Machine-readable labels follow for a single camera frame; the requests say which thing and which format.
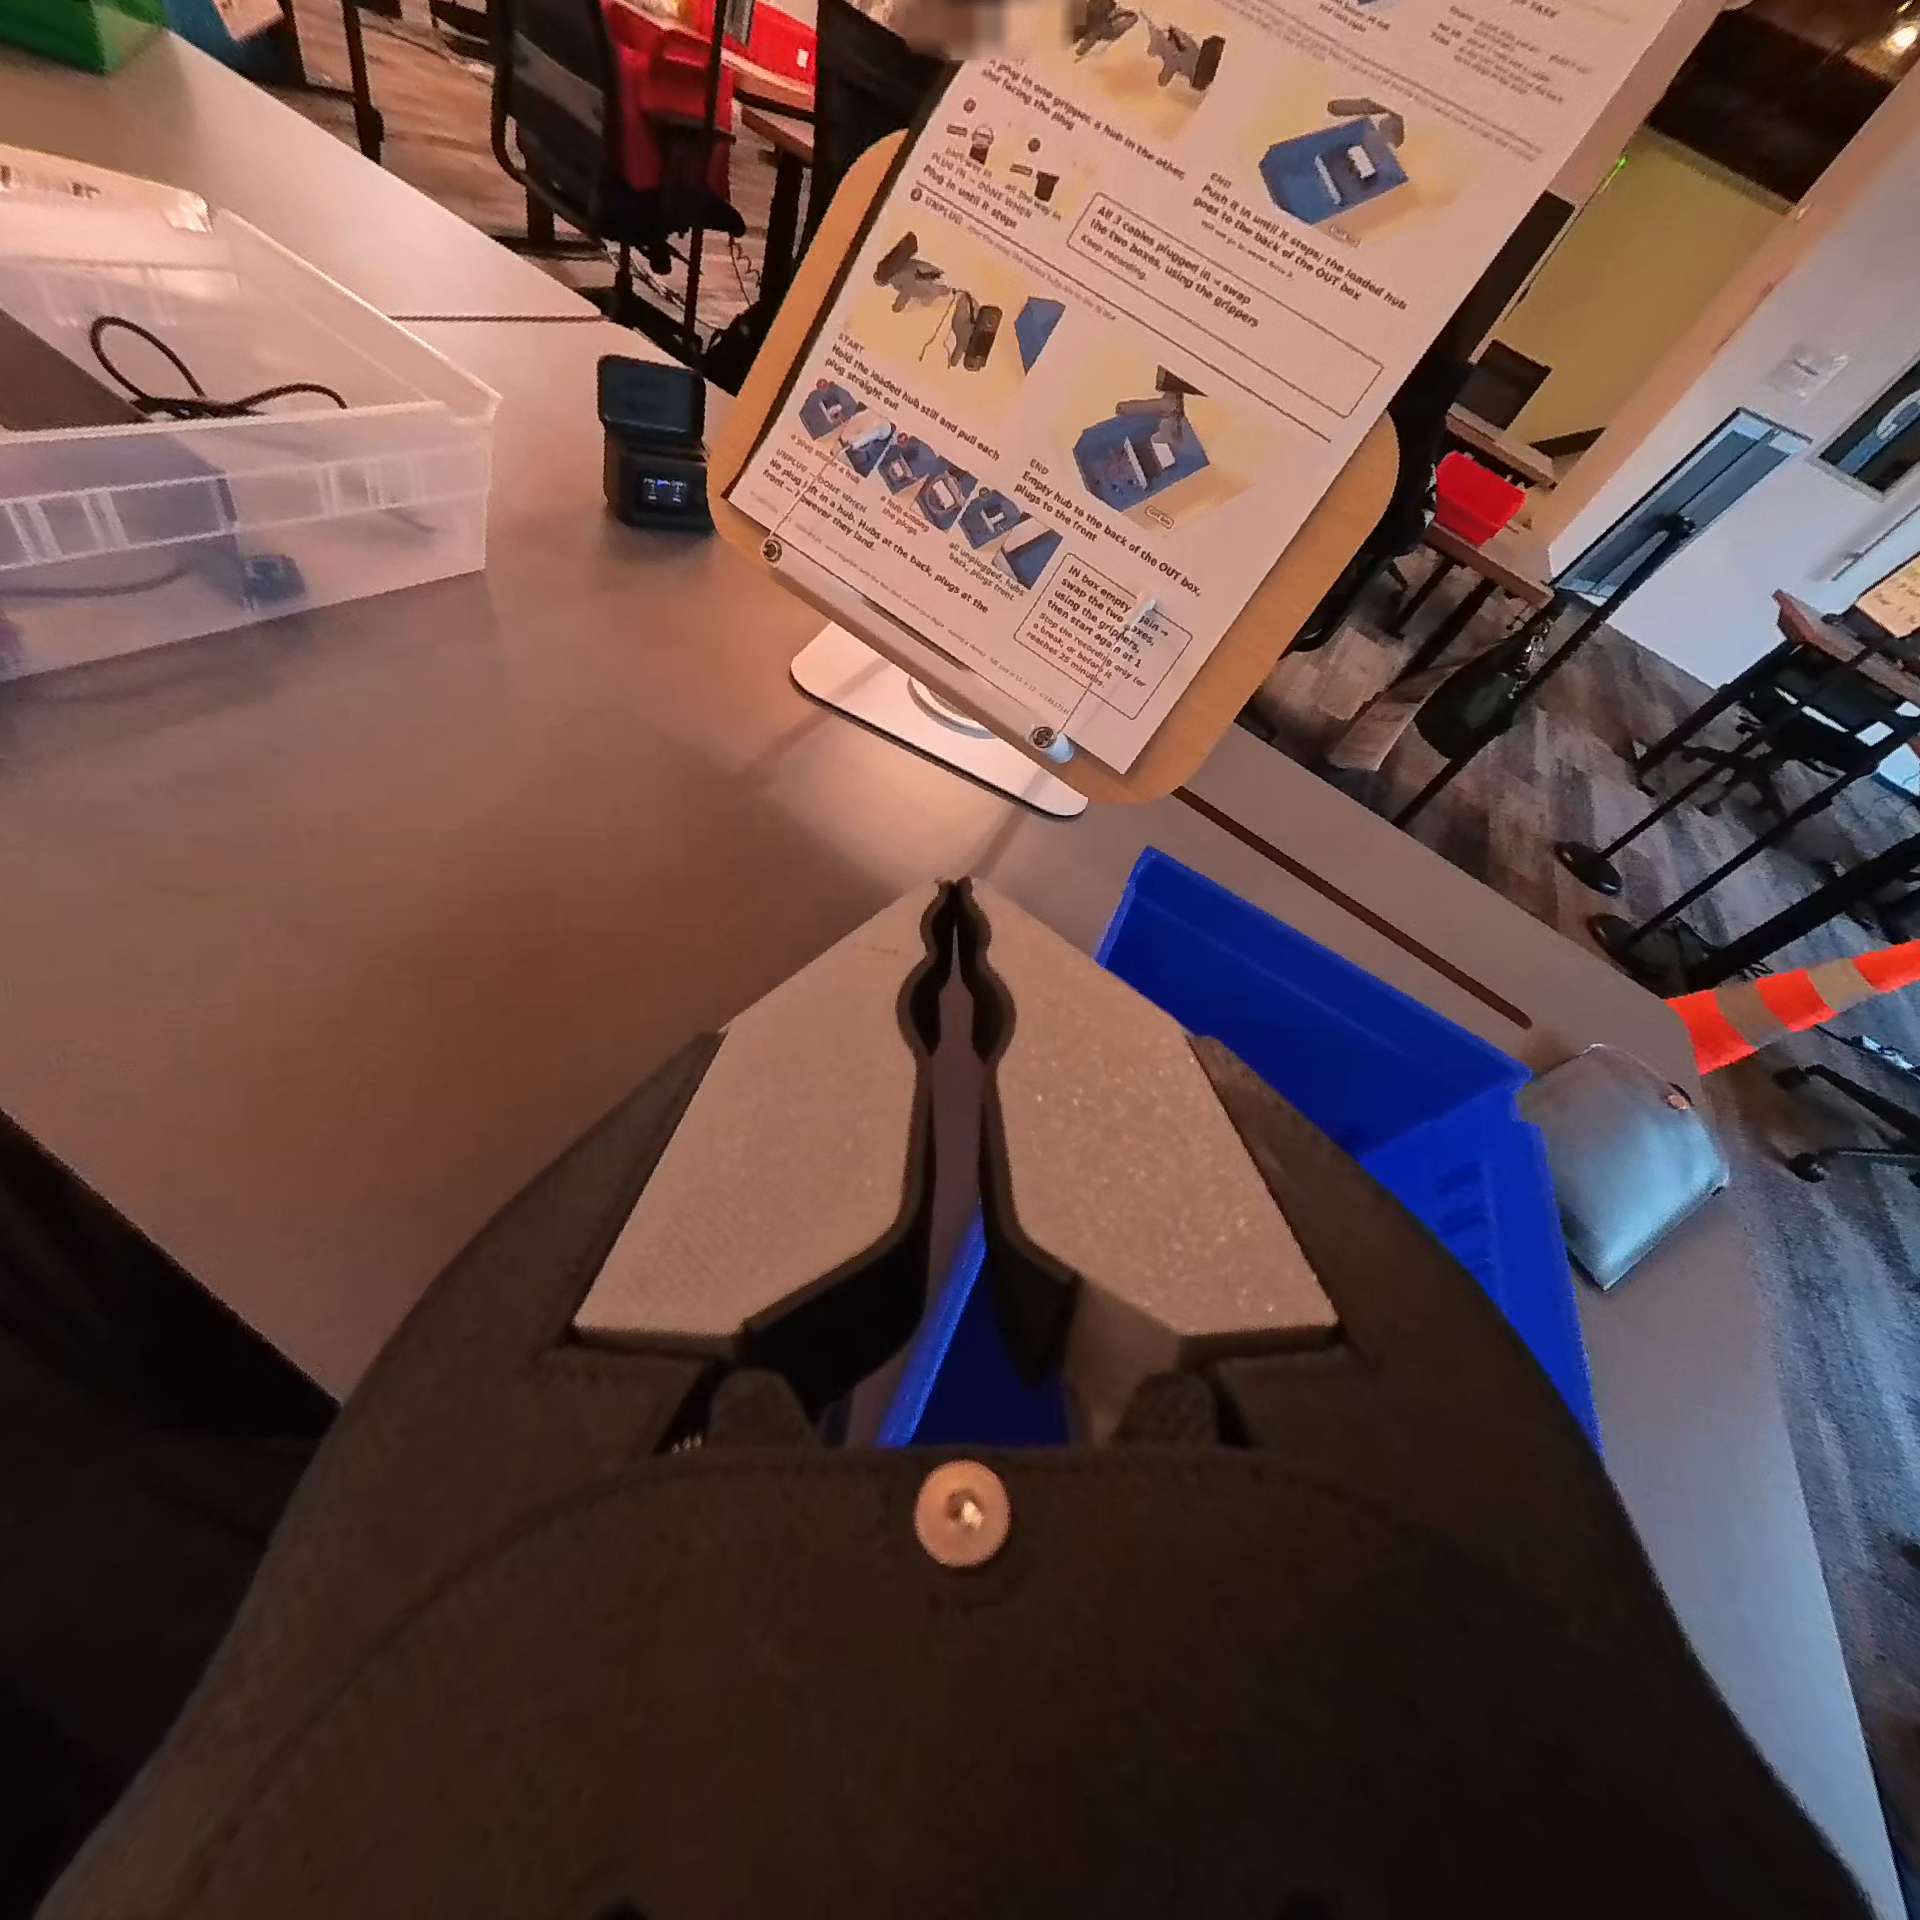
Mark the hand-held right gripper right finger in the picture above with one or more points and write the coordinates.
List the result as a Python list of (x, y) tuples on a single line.
[(1155, 1200)]

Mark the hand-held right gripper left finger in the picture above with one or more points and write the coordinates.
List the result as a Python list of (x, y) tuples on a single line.
[(749, 1200)]

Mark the blue plastic bin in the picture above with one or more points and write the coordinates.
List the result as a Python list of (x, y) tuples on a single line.
[(1274, 976)]

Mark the clear plastic bin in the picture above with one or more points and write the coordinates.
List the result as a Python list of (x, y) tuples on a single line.
[(374, 450)]

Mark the white stand base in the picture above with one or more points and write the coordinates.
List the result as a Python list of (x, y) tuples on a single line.
[(856, 683)]

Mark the orange traffic cone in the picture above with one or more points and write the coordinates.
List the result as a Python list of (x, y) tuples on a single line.
[(1787, 1007)]

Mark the person's dark clothed body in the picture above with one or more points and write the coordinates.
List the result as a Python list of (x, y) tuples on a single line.
[(134, 1501)]

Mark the small red bin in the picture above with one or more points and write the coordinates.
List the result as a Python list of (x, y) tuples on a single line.
[(1478, 496)]

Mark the printed instruction sheet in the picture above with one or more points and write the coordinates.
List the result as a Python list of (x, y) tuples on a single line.
[(1200, 377)]

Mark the grey panel on stand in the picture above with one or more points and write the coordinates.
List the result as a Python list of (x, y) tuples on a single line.
[(1695, 496)]

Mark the tan text board on stand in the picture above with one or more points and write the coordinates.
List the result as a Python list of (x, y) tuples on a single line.
[(1894, 594)]

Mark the black office chair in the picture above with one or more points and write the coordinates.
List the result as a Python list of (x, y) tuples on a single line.
[(555, 104)]

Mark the red plastic bin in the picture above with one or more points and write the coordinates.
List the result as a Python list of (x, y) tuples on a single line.
[(674, 91)]

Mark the green cardboard box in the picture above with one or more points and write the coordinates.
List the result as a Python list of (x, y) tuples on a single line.
[(76, 29)]

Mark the dark wall picture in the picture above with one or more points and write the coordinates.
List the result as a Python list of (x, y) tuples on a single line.
[(1873, 436)]

